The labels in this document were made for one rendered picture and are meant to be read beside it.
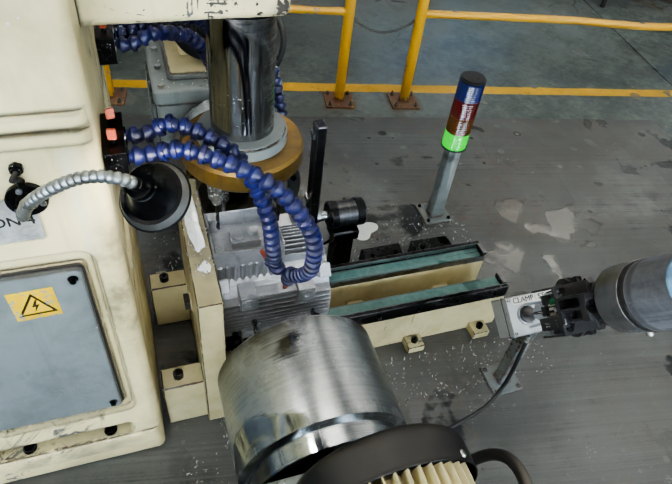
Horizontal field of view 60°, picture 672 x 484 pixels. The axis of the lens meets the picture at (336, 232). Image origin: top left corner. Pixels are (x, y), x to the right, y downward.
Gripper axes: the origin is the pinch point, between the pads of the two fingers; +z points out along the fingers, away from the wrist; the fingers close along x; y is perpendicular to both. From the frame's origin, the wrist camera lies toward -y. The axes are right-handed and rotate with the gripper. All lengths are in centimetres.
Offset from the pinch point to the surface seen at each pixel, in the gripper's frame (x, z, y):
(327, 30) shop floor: -215, 270, -77
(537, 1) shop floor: -244, 287, -274
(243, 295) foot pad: -12.6, 13.3, 46.4
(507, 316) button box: -0.3, 6.4, 2.8
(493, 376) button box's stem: 11.8, 29.0, -4.4
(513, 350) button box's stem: 6.7, 19.2, -4.5
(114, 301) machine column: -13, -4, 65
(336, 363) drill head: 0.7, -5.7, 38.0
